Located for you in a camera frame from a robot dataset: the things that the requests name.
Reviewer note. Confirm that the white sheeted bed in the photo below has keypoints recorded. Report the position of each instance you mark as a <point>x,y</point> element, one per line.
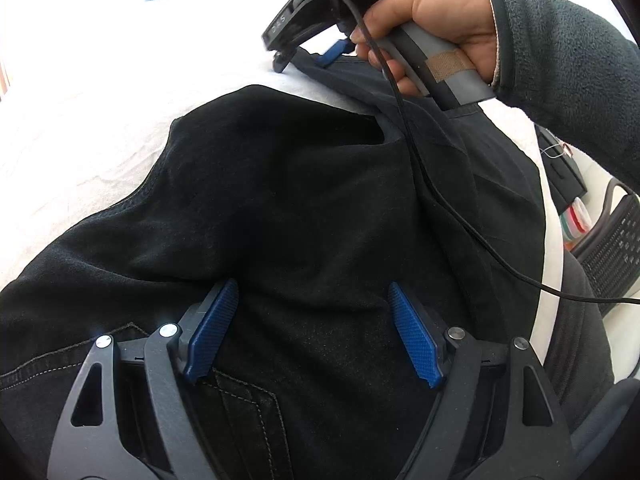
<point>100,85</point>

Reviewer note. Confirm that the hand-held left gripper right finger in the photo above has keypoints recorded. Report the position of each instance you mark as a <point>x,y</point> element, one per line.
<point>415,335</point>

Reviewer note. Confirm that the person's right forearm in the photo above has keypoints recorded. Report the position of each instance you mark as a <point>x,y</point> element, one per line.
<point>560,50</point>

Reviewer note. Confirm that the person's right hand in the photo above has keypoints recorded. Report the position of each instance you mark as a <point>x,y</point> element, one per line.
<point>450,15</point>

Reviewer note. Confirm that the black pants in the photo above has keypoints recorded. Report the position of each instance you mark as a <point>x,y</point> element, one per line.
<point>300,185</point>

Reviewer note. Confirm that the black storage box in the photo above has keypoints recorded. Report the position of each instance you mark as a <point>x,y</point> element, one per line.
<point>562,160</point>

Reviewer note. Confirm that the black mesh office chair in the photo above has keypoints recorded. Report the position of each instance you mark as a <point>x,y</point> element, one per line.
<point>615,250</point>

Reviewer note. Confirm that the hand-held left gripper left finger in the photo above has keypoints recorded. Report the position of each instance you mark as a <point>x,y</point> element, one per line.
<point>215,330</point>

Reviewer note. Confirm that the colourful plastic organizer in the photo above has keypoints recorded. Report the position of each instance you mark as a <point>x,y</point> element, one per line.
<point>575,222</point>

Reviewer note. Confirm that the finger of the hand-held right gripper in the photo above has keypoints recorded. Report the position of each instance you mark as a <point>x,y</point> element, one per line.
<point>334,52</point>
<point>282,60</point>

